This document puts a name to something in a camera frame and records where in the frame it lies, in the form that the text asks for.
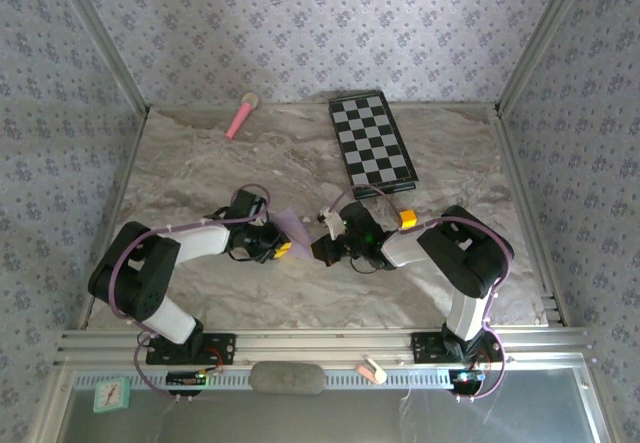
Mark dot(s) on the lilac paper sheet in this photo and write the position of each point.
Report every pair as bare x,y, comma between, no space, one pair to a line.
297,235

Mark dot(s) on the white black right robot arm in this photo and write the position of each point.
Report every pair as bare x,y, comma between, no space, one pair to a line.
465,263

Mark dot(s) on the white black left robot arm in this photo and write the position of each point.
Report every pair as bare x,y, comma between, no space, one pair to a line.
200,243

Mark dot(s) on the grey metal sheet tray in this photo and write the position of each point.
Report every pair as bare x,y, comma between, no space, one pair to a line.
325,418

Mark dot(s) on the yellow cube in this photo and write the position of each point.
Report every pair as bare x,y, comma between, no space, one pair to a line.
409,219

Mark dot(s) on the black grey chessboard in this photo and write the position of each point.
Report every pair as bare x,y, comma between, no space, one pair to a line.
372,143

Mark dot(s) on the pink toy microphone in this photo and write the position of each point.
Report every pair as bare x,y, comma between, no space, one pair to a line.
240,118

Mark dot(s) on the grey oblong stone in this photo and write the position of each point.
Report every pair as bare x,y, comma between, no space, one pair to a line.
287,378

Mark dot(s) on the teal alarm clock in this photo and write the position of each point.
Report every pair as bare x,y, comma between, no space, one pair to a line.
111,395

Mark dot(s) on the aluminium mounting rail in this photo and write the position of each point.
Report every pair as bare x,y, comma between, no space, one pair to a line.
325,345

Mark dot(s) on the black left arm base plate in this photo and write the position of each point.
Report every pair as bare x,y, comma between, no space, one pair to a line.
225,348

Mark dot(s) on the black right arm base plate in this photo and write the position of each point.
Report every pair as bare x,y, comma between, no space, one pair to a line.
425,348

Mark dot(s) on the aluminium table side rail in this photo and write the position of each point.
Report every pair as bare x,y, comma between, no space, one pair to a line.
508,148
129,163

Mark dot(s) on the aluminium frame post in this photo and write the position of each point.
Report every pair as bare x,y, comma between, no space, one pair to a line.
545,38
100,38

